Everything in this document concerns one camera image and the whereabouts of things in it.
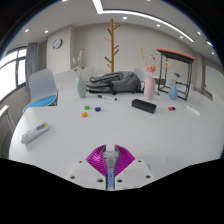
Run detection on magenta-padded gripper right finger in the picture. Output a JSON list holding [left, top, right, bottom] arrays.
[[113, 144, 155, 190]]

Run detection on window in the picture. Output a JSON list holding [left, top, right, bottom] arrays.
[[0, 46, 28, 101]]

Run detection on white chair blue cushion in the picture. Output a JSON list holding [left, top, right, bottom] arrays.
[[22, 68, 59, 113]]

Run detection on white side desk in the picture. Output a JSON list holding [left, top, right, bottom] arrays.
[[0, 104, 16, 159]]

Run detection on long ceiling light strip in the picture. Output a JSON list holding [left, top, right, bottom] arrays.
[[91, 0, 195, 44]]

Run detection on round ceiling spot lights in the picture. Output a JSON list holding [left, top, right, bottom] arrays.
[[23, 0, 214, 56]]

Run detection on green vase with dried flowers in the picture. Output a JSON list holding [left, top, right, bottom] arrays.
[[72, 48, 88, 99]]

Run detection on grey curtain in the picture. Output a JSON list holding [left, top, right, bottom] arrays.
[[25, 42, 39, 89]]

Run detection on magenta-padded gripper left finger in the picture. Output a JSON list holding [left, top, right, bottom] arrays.
[[66, 144, 108, 190]]

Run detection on white remote control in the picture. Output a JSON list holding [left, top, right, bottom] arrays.
[[20, 122, 51, 145]]

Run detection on grey backpack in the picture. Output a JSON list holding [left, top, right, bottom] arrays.
[[85, 70, 143, 95]]

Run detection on plain white chair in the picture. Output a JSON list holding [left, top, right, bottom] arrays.
[[133, 67, 148, 83]]

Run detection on white wall board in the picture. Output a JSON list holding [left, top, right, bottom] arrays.
[[203, 64, 224, 101]]

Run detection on wooden coat rack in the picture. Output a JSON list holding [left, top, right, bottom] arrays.
[[103, 17, 122, 74]]

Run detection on blue vase with flowers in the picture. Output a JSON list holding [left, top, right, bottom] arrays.
[[167, 63, 184, 101]]

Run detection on round wall clock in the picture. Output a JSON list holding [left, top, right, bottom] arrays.
[[51, 38, 63, 50]]

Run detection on black frame stand orange top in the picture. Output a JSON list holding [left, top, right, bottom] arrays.
[[155, 47, 197, 102]]

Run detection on black rectangular box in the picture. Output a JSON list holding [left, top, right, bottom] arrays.
[[131, 98, 157, 115]]

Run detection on black marker pen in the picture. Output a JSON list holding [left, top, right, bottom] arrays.
[[97, 94, 118, 102]]

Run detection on white bar eraser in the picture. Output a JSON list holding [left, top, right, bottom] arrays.
[[185, 105, 202, 117]]

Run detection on pink vase with flowers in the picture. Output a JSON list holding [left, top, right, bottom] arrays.
[[139, 48, 159, 101]]

